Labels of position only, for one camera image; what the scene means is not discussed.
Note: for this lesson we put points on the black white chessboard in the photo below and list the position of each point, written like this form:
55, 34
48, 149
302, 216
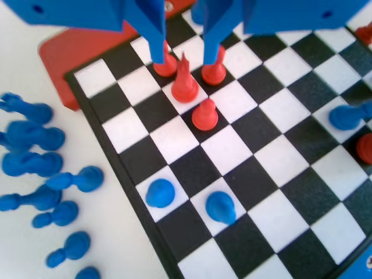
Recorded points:
261, 174

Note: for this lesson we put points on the red base plate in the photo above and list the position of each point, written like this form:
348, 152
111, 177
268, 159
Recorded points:
72, 58

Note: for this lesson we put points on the blue knight chess piece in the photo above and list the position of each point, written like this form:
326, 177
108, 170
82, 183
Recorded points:
35, 164
37, 136

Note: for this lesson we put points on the red piece back row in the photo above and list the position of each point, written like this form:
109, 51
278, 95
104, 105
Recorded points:
365, 149

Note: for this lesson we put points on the blue rook chess piece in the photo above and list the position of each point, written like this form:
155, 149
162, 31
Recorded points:
35, 112

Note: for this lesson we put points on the blue bishop chess piece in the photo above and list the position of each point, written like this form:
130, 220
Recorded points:
40, 199
87, 178

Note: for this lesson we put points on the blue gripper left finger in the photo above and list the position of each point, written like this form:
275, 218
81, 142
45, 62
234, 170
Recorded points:
151, 23

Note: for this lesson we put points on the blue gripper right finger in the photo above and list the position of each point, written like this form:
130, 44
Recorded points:
216, 26

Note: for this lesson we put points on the blue base plate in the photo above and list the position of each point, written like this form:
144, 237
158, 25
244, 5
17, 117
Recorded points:
363, 268

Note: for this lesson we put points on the red bishop chess piece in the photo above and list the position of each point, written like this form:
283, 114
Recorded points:
184, 88

